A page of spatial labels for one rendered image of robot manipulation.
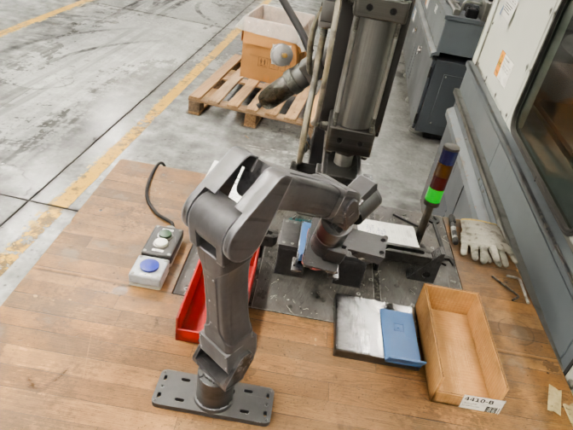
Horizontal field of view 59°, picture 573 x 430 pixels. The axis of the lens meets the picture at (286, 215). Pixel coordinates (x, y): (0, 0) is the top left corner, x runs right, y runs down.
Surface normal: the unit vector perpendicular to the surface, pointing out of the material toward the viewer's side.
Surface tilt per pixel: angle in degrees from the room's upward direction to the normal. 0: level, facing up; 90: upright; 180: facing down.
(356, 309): 0
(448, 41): 90
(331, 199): 82
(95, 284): 0
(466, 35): 90
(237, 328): 82
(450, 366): 0
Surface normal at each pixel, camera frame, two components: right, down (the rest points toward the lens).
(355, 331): 0.14, -0.82
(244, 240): 0.72, 0.47
